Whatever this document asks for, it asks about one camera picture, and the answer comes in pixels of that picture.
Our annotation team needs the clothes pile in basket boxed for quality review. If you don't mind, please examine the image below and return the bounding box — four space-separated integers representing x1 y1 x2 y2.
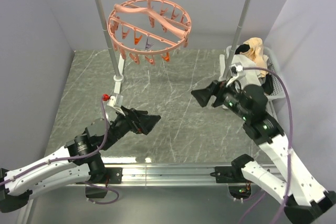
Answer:
258 71 274 95

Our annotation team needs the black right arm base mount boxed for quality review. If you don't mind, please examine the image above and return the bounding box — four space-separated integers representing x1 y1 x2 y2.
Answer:
210 154 254 201

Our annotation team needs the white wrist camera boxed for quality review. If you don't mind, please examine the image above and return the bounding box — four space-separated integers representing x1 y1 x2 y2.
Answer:
226 63 245 87
102 93 124 115

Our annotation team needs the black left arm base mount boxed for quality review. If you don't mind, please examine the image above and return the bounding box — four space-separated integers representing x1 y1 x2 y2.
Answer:
85 167 123 202

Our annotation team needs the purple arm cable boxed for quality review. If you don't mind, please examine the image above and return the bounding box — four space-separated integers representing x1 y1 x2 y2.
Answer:
237 66 294 224
0 97 120 205

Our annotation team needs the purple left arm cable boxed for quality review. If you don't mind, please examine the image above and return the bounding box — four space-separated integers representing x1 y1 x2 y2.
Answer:
0 97 120 205

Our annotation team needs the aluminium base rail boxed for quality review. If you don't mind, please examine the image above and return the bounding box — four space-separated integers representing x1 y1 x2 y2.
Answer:
106 163 247 187

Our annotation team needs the cream underwear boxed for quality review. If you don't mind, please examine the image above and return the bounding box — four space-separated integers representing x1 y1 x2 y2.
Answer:
230 54 263 88

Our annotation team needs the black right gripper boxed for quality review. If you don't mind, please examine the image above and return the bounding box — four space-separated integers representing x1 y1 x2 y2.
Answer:
191 76 250 120

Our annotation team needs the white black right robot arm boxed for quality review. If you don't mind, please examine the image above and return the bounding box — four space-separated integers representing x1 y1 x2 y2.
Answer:
191 80 335 223

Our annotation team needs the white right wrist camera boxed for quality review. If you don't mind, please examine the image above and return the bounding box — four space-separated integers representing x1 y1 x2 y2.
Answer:
226 63 245 87

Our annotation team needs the black underwear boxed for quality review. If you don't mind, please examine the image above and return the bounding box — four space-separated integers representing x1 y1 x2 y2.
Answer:
235 44 250 55

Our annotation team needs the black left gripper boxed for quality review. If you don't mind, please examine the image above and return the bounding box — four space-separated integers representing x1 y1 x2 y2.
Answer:
102 105 161 150

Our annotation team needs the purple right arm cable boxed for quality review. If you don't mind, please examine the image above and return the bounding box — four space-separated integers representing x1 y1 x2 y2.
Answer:
237 66 294 224

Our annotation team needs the white plastic laundry basket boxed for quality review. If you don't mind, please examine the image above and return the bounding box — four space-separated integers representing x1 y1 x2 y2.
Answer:
219 46 285 101

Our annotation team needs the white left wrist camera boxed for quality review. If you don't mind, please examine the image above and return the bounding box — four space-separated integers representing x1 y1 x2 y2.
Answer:
102 93 124 115

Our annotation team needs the beige underwear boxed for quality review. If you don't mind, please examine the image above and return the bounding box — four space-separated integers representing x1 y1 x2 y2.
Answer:
243 37 268 68

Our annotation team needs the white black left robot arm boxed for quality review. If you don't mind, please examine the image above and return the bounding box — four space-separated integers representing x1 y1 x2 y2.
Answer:
1 107 161 213

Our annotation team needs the pink round clip hanger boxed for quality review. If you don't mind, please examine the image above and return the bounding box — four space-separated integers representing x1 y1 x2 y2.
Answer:
107 0 192 65

